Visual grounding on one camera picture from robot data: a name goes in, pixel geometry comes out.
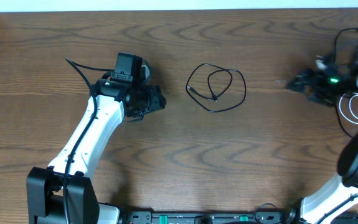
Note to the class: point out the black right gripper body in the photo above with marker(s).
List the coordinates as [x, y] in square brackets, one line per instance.
[329, 84]

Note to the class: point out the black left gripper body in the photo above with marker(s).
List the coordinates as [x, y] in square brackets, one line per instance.
[157, 99]

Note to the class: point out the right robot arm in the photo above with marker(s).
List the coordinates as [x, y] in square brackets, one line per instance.
[332, 202]

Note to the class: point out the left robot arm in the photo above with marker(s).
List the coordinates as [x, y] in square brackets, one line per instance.
[63, 191]

